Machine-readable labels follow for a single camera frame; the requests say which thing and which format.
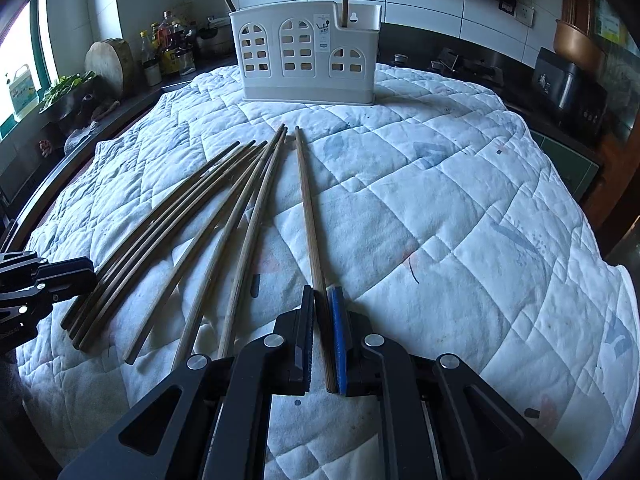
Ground person's left forearm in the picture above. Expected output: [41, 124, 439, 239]
[0, 349, 31, 411]

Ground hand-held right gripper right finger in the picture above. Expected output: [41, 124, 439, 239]
[327, 286, 583, 480]

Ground bowl of green vegetables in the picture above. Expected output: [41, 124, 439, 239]
[40, 73, 98, 111]

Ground metal pot with lid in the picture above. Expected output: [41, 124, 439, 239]
[196, 16, 232, 58]

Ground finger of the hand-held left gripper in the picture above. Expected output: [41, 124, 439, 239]
[0, 257, 97, 313]
[0, 251, 49, 282]

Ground white quilted blanket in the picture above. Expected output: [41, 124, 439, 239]
[15, 62, 633, 480]

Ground black glass gas stove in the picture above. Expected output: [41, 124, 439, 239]
[375, 49, 506, 92]

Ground round wooden cutting board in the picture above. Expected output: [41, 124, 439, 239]
[84, 39, 132, 98]

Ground green base cabinet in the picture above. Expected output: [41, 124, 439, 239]
[530, 130, 601, 201]

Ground long light bamboo chopstick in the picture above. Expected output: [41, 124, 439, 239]
[294, 126, 338, 393]

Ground yellow capped bottle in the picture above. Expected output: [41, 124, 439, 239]
[139, 30, 157, 68]

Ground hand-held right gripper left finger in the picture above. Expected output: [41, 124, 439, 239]
[57, 285, 316, 480]

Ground dish detergent bottle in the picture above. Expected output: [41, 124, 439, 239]
[7, 64, 39, 122]

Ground wooden glass-door cabinet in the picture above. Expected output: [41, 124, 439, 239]
[560, 0, 640, 261]

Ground black burner pan support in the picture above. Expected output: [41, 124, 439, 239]
[440, 49, 501, 86]

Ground green framed window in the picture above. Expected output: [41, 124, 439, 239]
[0, 0, 57, 138]

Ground dark soy sauce bottle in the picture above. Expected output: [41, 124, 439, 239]
[157, 11, 183, 73]

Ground bunch of wooden chopsticks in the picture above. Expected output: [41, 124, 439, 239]
[60, 124, 289, 373]

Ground copper inner pot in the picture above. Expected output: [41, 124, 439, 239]
[554, 19, 608, 73]

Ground white plastic utensil holder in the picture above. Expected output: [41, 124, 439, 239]
[229, 1, 383, 107]

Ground black rice cooker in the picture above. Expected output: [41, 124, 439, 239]
[531, 47, 608, 133]

